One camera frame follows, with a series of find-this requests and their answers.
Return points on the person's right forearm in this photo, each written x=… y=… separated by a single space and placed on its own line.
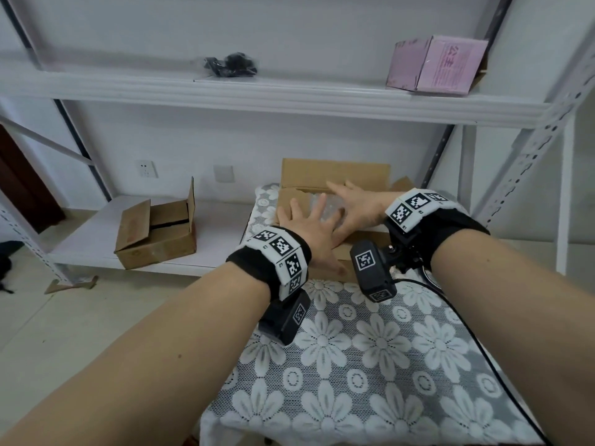
x=525 y=329

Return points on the white metal shelving rack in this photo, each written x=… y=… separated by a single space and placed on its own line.
x=565 y=204
x=279 y=95

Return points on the person's left hand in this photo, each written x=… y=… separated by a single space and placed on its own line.
x=320 y=246

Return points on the pink paper box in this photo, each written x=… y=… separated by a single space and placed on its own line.
x=446 y=64

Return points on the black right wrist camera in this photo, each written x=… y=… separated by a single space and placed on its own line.
x=372 y=274

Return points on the person's left forearm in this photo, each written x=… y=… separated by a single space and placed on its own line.
x=139 y=366

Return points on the white wall socket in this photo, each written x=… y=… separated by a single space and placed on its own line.
x=147 y=169

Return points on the white floral lace tablecloth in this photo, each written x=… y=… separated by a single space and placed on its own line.
x=372 y=366

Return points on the brown cardboard box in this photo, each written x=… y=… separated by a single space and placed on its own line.
x=334 y=171

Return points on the dark wooden door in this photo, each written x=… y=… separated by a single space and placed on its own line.
x=23 y=181

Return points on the blank white wall plate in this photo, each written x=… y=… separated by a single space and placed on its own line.
x=224 y=174

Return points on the large bubble wrap sheet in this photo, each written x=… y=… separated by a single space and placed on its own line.
x=331 y=206

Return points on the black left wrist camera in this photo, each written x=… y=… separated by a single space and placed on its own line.
x=283 y=320

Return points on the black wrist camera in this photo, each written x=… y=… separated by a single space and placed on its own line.
x=372 y=274
x=283 y=320

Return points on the person's right hand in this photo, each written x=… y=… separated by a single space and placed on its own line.
x=367 y=211

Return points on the small worn cardboard carton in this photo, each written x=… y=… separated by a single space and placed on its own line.
x=158 y=246

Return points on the black bag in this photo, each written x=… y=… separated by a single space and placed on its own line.
x=7 y=264

